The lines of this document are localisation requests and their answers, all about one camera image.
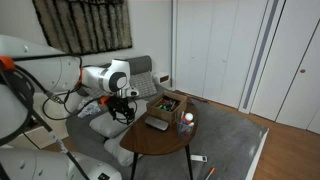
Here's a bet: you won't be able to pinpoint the grey checked pillow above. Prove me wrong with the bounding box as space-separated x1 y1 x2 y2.
83 84 111 101
129 71 158 99

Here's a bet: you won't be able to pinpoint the light grey pillow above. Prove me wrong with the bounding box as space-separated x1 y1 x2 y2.
89 99 149 139
103 128 144 168

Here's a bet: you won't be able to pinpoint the white marker with orange cap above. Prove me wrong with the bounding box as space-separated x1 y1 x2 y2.
204 167 216 180

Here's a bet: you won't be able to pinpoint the metal mesh pen holder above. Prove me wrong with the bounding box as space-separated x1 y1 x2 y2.
176 114 196 136

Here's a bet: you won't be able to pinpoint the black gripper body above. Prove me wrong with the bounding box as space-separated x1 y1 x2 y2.
106 95 137 116

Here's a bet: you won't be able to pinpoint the white bifold closet doors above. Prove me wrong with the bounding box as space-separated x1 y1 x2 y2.
175 0 268 109

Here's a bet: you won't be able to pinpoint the dark wooden table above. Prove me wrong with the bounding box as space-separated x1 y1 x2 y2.
119 99 200 180

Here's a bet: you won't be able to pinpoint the grey sofa backrest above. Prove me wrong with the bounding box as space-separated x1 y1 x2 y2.
124 55 153 75

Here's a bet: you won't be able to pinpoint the brown cardboard box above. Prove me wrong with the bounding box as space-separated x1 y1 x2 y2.
145 91 188 125

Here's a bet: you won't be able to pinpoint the woven striped wall hanging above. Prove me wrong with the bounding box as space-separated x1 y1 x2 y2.
32 0 133 56

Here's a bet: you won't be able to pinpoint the white closet doors with knobs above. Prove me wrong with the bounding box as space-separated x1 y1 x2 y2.
249 0 320 135

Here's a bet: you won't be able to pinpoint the white low cabinet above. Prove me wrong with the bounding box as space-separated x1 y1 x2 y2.
9 91 84 150

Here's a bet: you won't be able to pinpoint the crumpled light cloth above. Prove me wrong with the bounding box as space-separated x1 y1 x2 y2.
77 99 103 119

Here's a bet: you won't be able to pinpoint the silver grey glasses case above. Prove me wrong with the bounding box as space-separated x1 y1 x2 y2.
144 115 170 132

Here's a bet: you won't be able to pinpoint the small white flat device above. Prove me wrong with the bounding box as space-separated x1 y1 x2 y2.
190 154 208 163

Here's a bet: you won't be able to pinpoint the small white nightstand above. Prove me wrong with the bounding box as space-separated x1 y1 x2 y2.
152 71 173 88

